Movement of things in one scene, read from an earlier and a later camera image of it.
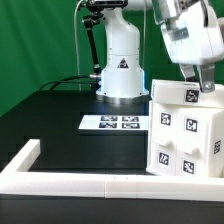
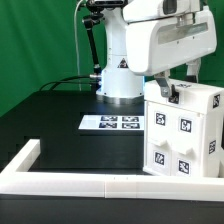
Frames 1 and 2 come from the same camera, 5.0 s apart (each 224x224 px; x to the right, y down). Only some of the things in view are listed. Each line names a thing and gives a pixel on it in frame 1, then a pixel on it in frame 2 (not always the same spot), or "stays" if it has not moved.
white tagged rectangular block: [186, 93] stays
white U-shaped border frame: [102, 184] stays
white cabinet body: [215, 135] → [174, 141]
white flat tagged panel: [114, 122] stays
